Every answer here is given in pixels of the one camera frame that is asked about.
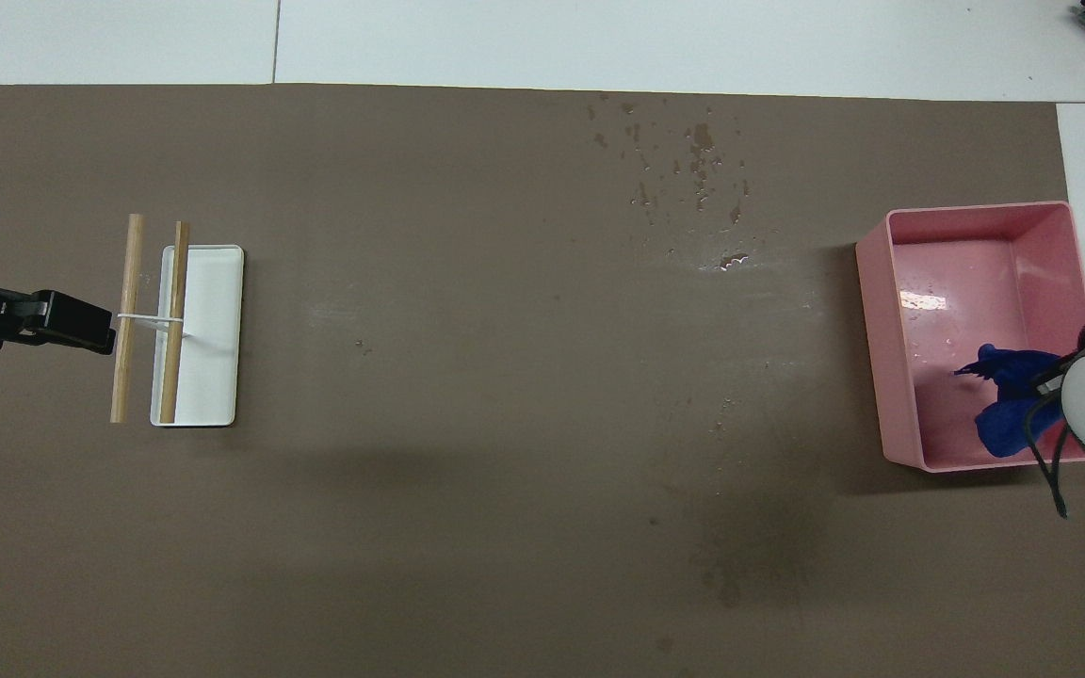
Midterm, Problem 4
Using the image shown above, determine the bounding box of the blue towel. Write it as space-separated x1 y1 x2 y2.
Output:
954 344 1071 460

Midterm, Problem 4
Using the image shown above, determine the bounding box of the wooden rack rod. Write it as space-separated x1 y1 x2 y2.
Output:
159 221 191 424
110 214 146 424

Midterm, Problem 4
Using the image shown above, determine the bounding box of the pink plastic bin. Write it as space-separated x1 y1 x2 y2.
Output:
856 201 1085 473

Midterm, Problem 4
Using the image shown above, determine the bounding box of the white rack with wooden bars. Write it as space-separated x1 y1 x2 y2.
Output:
117 245 245 428

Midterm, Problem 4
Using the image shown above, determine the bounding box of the brown table mat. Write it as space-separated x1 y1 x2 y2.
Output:
0 83 1085 678

